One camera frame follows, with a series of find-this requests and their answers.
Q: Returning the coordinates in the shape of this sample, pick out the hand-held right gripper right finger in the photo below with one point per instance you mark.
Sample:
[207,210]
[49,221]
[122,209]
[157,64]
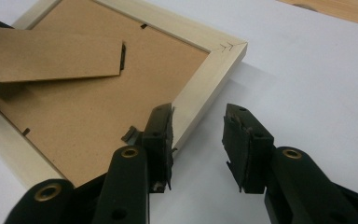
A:
[248,149]

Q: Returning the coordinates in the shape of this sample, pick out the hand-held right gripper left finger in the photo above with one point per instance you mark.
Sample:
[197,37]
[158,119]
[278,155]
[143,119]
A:
[158,146]

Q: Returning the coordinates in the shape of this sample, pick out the brown cardboard frame stand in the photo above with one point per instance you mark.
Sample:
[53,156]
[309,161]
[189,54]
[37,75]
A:
[43,53]

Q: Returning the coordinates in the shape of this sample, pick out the light wooden picture frame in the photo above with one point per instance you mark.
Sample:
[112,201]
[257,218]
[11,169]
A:
[220,71]

